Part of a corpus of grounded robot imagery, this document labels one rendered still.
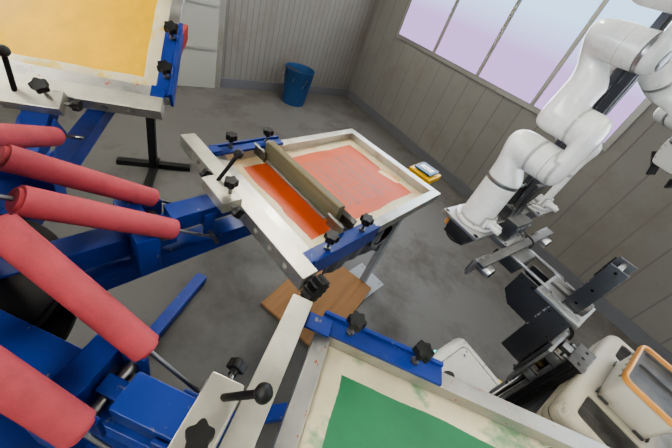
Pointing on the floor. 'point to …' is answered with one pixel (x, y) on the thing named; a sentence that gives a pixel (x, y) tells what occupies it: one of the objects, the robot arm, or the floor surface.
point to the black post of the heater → (152, 157)
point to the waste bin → (296, 83)
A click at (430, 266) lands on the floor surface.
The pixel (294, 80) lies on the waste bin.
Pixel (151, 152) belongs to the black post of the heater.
